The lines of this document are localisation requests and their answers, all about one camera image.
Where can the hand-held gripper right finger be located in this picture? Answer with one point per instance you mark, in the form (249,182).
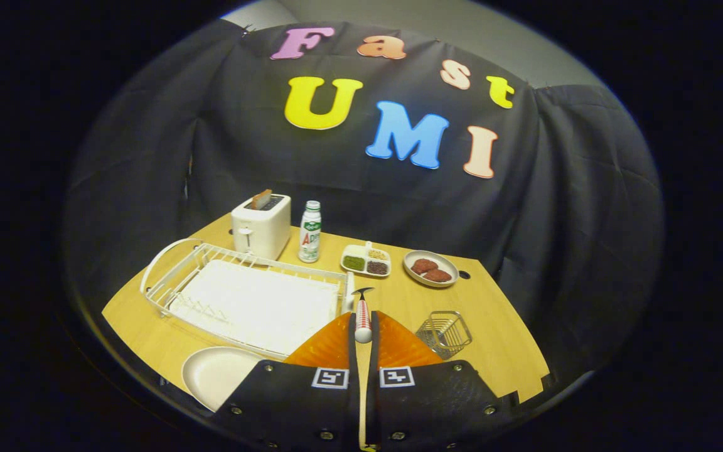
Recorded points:
(374,361)

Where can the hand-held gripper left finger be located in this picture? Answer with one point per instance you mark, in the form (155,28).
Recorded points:
(353,355)

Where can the white round plate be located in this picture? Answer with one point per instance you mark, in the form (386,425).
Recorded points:
(217,376)

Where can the grey plate with patties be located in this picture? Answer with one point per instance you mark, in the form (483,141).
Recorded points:
(413,276)

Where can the white divided dish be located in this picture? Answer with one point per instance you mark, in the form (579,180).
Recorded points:
(366,259)

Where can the dark red beans pile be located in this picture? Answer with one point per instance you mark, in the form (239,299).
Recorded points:
(378,268)

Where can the green beans pile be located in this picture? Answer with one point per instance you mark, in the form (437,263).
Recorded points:
(354,263)

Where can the yellow beans pile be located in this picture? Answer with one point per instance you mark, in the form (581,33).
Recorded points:
(378,254)

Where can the brown meat patty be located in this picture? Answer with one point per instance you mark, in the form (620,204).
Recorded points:
(423,265)
(439,275)

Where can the white drip tray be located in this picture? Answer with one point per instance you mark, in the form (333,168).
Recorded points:
(255,307)

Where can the white bottle green cap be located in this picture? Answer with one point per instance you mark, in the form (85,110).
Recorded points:
(310,235)

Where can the white toaster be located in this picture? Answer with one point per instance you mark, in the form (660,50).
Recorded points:
(264,232)

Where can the toasted bread slice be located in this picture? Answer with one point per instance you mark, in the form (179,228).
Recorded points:
(261,199)

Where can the black backdrop cloth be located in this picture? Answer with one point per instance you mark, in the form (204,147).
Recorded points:
(556,220)

